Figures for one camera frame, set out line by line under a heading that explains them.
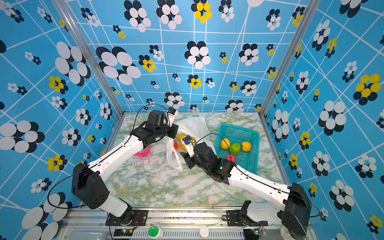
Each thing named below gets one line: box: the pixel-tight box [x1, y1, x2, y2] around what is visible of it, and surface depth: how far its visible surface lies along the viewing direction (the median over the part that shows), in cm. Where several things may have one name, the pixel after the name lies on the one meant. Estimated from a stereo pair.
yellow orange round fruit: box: [242, 141, 252, 152], surface depth 97 cm
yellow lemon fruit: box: [220, 138, 231, 150], surface depth 98 cm
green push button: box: [148, 225, 159, 238], surface depth 64 cm
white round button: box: [199, 226, 209, 238], surface depth 65 cm
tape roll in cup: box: [279, 225, 307, 240], surface depth 63 cm
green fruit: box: [229, 143, 241, 155], surface depth 95 cm
